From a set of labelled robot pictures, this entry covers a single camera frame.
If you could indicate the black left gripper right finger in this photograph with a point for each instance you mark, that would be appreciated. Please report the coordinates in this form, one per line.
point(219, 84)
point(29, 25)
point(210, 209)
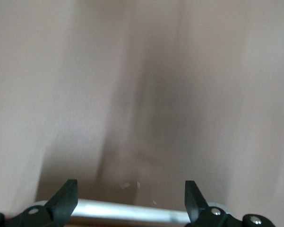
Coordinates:
point(193, 205)

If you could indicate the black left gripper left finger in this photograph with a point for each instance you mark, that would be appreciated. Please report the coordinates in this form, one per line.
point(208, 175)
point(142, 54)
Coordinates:
point(63, 203)

